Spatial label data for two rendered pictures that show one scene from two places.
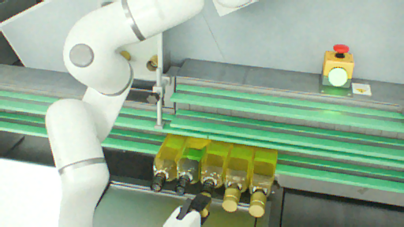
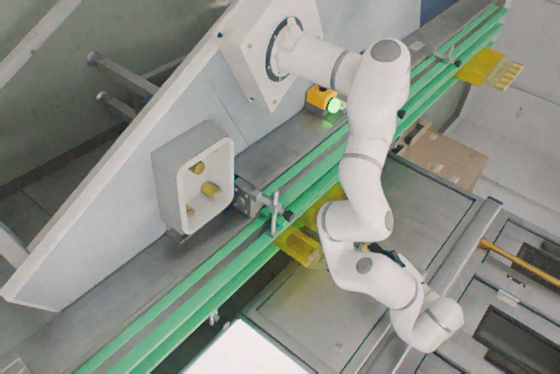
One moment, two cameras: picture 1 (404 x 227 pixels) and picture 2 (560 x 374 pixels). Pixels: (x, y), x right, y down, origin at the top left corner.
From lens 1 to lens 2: 1.13 m
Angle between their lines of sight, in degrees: 53
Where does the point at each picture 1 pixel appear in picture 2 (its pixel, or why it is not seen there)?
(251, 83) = (298, 149)
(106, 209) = (291, 324)
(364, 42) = not seen: hidden behind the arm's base
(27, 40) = (56, 282)
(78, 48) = (387, 217)
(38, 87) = (133, 308)
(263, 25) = not seen: hidden behind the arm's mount
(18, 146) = not seen: outside the picture
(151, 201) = (296, 289)
